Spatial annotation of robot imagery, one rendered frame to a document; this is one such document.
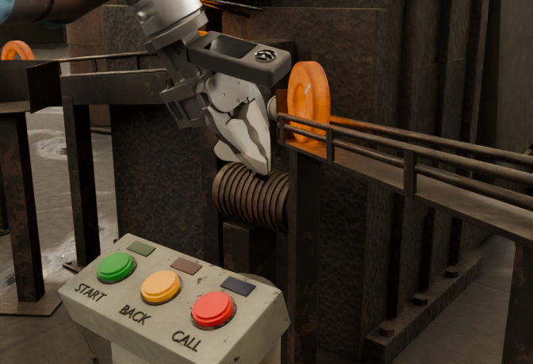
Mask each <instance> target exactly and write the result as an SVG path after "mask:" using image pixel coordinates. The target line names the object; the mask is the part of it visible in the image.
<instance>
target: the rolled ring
mask: <svg viewBox="0 0 533 364"><path fill-rule="evenodd" d="M16 52H17V53H18V54H19V56H20V57H21V59H28V60H35V58H34V55H33V53H32V51H31V49H30V47H29V46H28V45H27V44H26V43H25V42H23V41H20V40H15V41H9V42H8V43H6V44H5V46H4V47H3V49H2V56H1V59H13V58H14V55H15V53H16Z"/></svg>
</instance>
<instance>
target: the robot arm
mask: <svg viewBox="0 0 533 364"><path fill-rule="evenodd" d="M108 1H110V0H0V26H3V25H14V24H20V23H27V22H34V23H36V24H37V25H43V26H44V27H45V28H46V29H57V28H59V27H62V26H64V25H68V24H71V23H73V22H76V21H77V20H79V19H80V18H81V17H82V16H83V15H85V14H87V13H89V12H90V11H92V10H94V9H96V8H98V7H99V6H101V5H103V4H105V3H107V2H108ZM125 1H126V2H127V3H128V5H129V6H130V8H131V10H132V11H133V13H134V15H135V16H136V19H137V20H138V22H139V23H140V26H141V27H142V29H143V31H144V32H145V34H146V36H153V37H152V38H151V41H149V42H147V43H146V44H144V47H145V48H146V50H147V51H148V54H149V55H150V54H152V53H154V52H157V54H158V56H159V58H160V59H161V61H162V63H163V65H164V67H165V68H166V69H167V72H168V73H169V75H170V77H168V78H170V80H171V81H170V82H169V83H167V79H168V78H166V80H165V83H166V86H167V88H166V89H165V90H163V91H162V92H161V93H159V94H160V96H161V98H162V99H163V101H164V102H165V104H166V106H167V108H168V109H169V111H170V112H171V115H172V116H173V118H174V120H175V121H176V123H177V125H178V126H179V128H180V129H181V128H187V127H191V128H196V127H199V126H202V125H203V124H204V123H205V122H206V124H207V126H208V128H209V130H210V132H211V133H212V134H213V135H214V136H215V137H216V138H217V139H218V140H219V142H218V143H217V145H216V146H215V148H214V151H215V153H216V155H217V156H218V157H219V158H220V159H222V160H225V161H232V162H239V163H243V164H244V165H246V166H247V167H249V168H250V169H251V170H253V171H254V172H256V173H259V174H262V175H266V174H267V173H268V172H270V133H269V129H268V128H269V121H268V118H267V111H266V107H265V103H264V100H263V96H262V95H261V93H260V91H259V88H258V87H257V86H256V84H257V85H260V86H264V87H267V88H271V87H272V86H274V85H275V84H276V83H277V82H278V81H279V80H280V79H281V78H282V77H283V76H285V75H286V74H287V73H288V72H289V71H290V70H291V55H290V53H289V52H287V51H283V50H281V49H277V48H272V47H269V46H266V45H263V44H258V43H255V42H251V41H249V40H244V39H240V38H237V37H234V36H229V35H226V34H223V33H218V32H214V31H209V32H208V33H206V34H205V35H204V36H201V35H200V33H199V31H198V30H197V29H199V28H200V27H202V26H203V25H204V24H206V23H207V22H208V21H209V20H208V18H207V17H206V15H205V13H204V11H200V9H201V8H202V4H201V1H200V0H125ZM138 1H139V2H138ZM134 3H135V4H134ZM132 4H134V5H132ZM169 102H170V104H169ZM171 106H172V108H173V109H172V108H171ZM174 112H175V113H176V114H175V113H174ZM176 115H177V116H178V117H177V116H176ZM231 117H233V118H234V119H231Z"/></svg>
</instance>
